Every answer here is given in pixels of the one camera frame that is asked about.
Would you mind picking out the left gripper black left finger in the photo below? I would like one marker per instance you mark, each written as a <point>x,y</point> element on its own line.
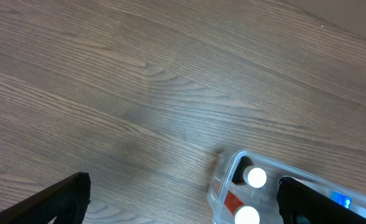
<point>64,202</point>

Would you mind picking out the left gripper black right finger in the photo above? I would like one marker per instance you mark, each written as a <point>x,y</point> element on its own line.
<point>298,203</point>

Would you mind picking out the blue medicine box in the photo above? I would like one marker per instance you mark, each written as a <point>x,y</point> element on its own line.
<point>341,199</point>

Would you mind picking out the orange tube with white cap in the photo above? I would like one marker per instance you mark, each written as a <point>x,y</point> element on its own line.
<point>242,213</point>

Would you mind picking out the dark bottle with white cap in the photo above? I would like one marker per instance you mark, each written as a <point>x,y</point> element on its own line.
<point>247,173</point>

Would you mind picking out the clear plastic container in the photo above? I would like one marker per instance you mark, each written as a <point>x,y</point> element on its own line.
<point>264,199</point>

